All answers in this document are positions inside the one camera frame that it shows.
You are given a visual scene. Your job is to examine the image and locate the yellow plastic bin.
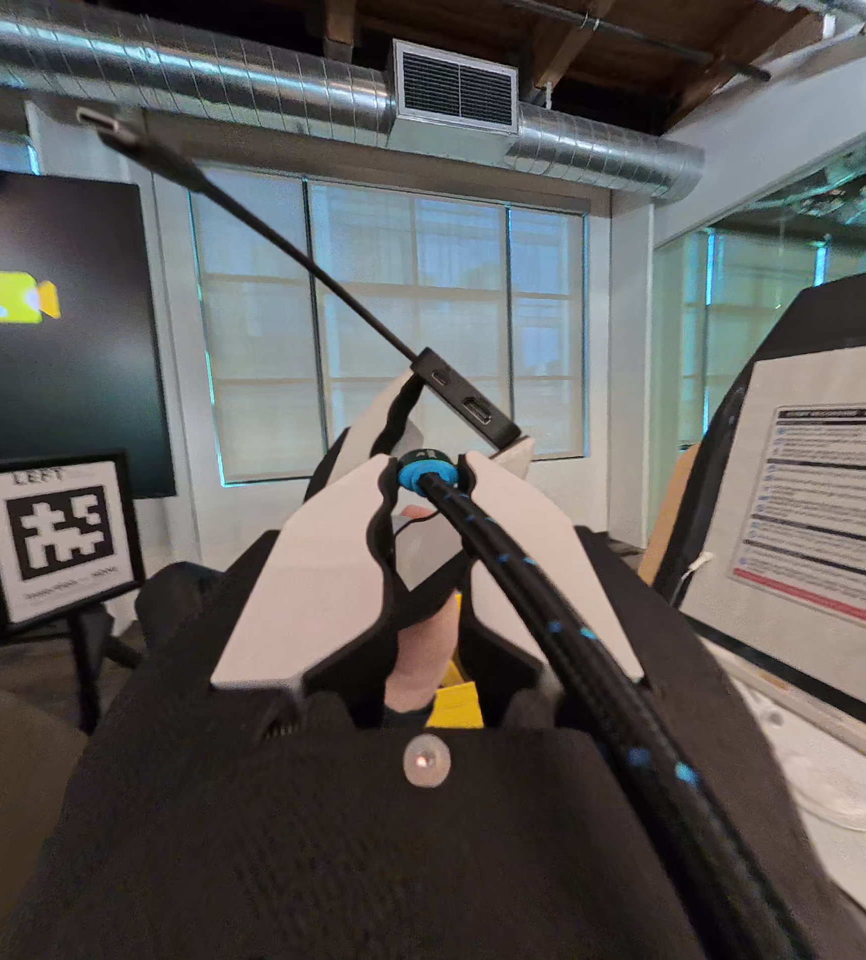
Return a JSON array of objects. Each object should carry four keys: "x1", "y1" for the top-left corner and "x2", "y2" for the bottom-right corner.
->
[{"x1": 424, "y1": 660, "x2": 485, "y2": 730}]

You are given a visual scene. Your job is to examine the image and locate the printed instruction sheet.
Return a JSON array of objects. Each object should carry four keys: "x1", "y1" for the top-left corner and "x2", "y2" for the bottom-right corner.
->
[{"x1": 679, "y1": 341, "x2": 866, "y2": 712}]

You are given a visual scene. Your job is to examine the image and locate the black display board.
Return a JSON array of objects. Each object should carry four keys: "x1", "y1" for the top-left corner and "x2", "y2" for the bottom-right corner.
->
[{"x1": 652, "y1": 258, "x2": 866, "y2": 770}]

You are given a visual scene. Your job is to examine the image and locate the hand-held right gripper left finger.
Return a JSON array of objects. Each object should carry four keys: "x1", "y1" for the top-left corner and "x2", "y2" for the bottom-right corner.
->
[{"x1": 211, "y1": 452, "x2": 405, "y2": 696}]

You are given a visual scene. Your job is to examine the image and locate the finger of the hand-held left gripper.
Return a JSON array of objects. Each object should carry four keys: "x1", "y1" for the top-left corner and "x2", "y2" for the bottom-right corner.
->
[
  {"x1": 304, "y1": 370, "x2": 426, "y2": 498},
  {"x1": 491, "y1": 435, "x2": 539, "y2": 483}
]

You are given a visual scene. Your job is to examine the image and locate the white air vent grille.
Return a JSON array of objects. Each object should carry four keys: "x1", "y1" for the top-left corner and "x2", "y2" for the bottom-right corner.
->
[{"x1": 389, "y1": 39, "x2": 521, "y2": 138}]

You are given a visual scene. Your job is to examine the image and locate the person's left hand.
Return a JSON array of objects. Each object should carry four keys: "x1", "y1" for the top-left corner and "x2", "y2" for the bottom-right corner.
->
[{"x1": 383, "y1": 504, "x2": 465, "y2": 715}]

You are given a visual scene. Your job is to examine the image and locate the large gridded window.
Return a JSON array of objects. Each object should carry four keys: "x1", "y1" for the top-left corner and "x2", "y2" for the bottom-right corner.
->
[{"x1": 187, "y1": 166, "x2": 593, "y2": 487}]

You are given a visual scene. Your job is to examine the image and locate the black usb adapter hub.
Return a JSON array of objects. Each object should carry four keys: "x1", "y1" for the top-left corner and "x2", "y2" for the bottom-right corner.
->
[{"x1": 75, "y1": 106, "x2": 523, "y2": 453}]

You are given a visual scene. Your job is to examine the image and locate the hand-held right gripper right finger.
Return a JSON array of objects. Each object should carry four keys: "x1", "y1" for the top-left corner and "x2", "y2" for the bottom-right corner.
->
[{"x1": 451, "y1": 450, "x2": 645, "y2": 706}]

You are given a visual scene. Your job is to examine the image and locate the black braided hdmi cable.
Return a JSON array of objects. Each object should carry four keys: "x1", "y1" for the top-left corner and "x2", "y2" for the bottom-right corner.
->
[{"x1": 395, "y1": 447, "x2": 820, "y2": 960}]

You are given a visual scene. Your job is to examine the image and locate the glass partition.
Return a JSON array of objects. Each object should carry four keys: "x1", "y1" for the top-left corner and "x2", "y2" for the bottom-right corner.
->
[{"x1": 654, "y1": 221, "x2": 866, "y2": 455}]

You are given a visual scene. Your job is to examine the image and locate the black wall screen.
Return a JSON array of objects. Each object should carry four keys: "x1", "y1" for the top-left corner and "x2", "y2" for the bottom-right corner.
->
[{"x1": 0, "y1": 166, "x2": 178, "y2": 502}]

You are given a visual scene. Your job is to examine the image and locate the brown cardboard box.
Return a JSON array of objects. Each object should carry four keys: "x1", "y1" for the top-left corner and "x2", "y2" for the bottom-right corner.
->
[{"x1": 637, "y1": 442, "x2": 702, "y2": 588}]

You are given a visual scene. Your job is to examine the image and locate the silver spiral air duct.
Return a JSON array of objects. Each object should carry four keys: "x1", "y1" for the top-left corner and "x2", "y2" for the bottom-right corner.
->
[{"x1": 0, "y1": 6, "x2": 706, "y2": 205}]

